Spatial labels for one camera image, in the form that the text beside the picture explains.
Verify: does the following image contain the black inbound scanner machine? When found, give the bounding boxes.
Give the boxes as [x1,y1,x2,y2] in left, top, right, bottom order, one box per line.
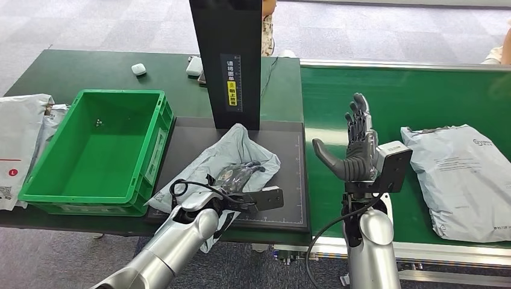
[144,0,312,234]

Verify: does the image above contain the grey mailer with brown label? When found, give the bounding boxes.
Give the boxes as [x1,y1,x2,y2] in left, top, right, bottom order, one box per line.
[28,104,69,177]

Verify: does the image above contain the person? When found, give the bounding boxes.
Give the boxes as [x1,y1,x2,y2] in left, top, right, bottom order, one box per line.
[480,30,511,66]
[261,0,297,58]

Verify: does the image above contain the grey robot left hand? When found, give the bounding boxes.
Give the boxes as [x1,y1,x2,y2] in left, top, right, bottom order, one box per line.
[207,160,267,196]

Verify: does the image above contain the thin black table cable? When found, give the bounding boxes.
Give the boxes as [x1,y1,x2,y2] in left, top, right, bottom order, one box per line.
[260,55,280,99]

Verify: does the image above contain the dark green table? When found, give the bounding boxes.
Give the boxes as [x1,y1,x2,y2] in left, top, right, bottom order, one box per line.
[0,49,313,247]

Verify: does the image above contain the white power adapter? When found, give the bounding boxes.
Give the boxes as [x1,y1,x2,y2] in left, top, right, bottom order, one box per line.
[185,55,203,78]

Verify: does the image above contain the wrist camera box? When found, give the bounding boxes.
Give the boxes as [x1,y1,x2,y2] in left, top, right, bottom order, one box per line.
[239,185,285,213]
[374,140,414,194]

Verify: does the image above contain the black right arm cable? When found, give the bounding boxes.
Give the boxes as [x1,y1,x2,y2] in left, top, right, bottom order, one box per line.
[305,193,385,289]

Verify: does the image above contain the green plastic crate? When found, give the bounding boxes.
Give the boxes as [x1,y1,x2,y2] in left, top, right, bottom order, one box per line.
[17,89,175,217]

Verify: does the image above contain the large grey poly mailer package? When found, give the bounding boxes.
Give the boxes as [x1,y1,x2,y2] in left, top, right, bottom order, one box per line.
[400,123,511,244]

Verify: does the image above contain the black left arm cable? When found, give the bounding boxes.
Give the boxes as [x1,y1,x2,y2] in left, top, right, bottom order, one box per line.
[169,179,257,209]

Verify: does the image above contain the yellow and black ruler label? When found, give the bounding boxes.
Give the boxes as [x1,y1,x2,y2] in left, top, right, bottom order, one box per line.
[219,54,243,113]

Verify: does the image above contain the white mailer with red mark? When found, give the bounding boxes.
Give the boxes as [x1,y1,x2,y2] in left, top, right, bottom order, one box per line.
[0,93,54,212]

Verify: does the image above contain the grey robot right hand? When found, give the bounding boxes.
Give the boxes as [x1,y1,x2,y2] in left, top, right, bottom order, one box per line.
[312,93,380,184]

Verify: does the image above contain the wiring terminal block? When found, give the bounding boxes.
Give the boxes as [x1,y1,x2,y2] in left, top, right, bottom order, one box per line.
[274,247,320,267]

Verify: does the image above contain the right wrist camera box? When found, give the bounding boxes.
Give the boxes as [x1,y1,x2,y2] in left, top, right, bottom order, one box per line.
[374,140,414,194]

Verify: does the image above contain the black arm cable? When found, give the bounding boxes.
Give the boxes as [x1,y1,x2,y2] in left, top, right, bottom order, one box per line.
[169,179,257,209]
[305,193,385,289]

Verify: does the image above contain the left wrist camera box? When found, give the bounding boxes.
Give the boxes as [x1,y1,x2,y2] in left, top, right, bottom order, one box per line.
[239,185,285,213]

